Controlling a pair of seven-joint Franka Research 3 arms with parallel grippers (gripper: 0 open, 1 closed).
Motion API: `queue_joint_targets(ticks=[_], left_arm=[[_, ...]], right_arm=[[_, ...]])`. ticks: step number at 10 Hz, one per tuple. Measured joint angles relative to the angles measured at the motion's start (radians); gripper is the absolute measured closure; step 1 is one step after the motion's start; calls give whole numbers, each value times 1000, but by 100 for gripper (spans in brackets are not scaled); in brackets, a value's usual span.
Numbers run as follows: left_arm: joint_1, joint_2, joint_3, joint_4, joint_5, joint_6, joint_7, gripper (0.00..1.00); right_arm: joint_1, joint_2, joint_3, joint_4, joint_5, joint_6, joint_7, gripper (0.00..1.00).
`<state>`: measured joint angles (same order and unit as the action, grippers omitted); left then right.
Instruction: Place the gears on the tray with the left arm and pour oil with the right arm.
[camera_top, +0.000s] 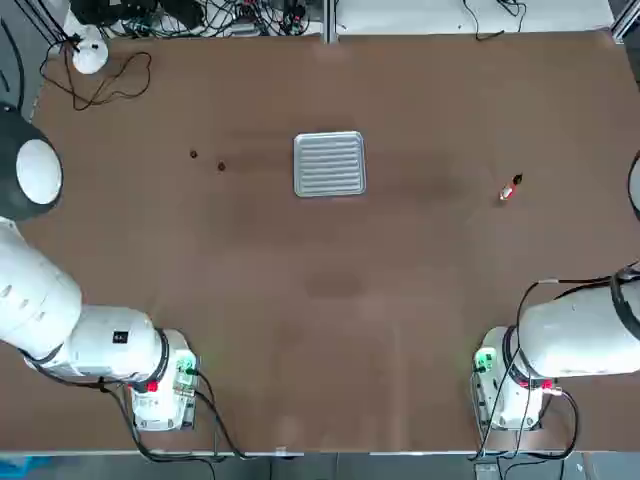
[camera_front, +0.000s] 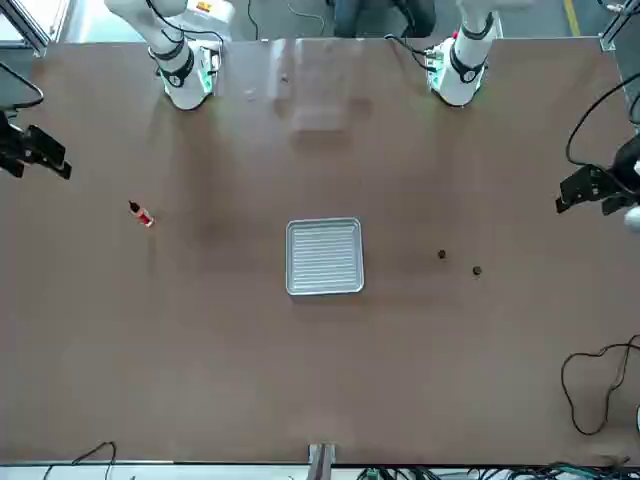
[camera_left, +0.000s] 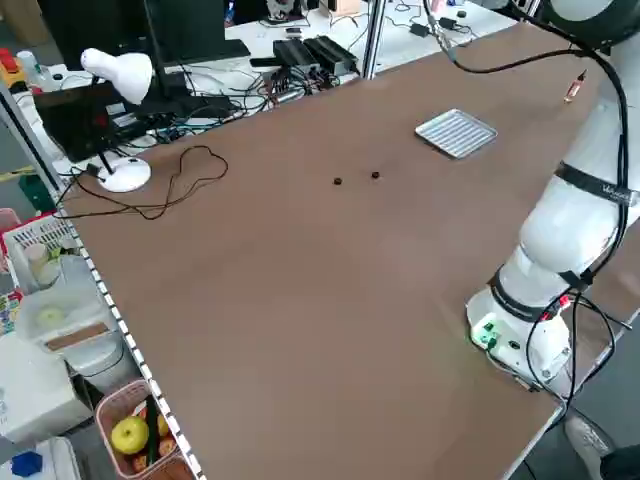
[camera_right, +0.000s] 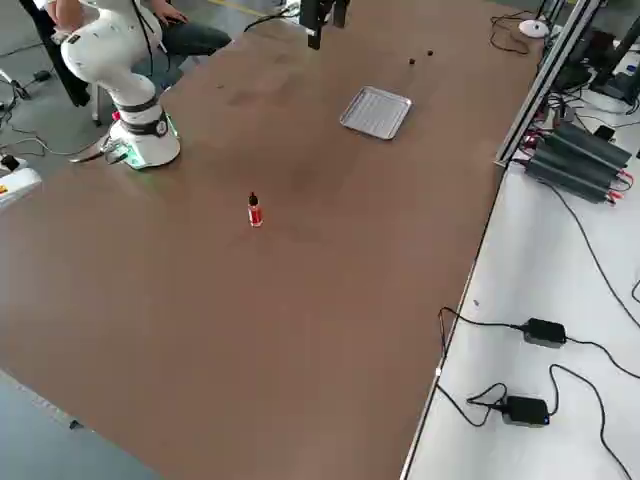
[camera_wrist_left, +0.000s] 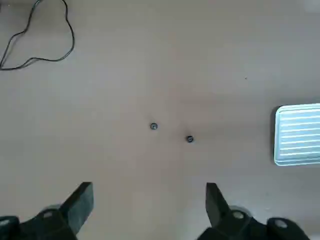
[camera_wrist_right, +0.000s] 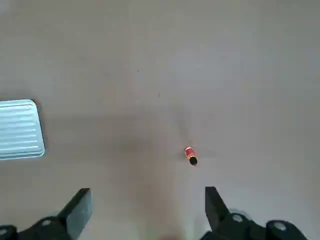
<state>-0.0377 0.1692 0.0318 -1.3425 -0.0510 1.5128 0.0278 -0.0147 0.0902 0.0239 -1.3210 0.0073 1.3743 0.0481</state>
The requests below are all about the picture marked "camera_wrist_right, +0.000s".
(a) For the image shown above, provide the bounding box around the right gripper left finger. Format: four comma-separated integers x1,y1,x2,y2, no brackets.
0,187,93,240

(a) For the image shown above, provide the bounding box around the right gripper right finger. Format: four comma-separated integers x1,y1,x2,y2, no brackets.
199,186,310,240

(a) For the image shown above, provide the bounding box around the small oil bottle red label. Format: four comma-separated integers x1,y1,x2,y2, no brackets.
184,146,199,168

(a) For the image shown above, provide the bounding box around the silver ridged metal tray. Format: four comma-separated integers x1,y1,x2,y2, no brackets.
0,99,46,161

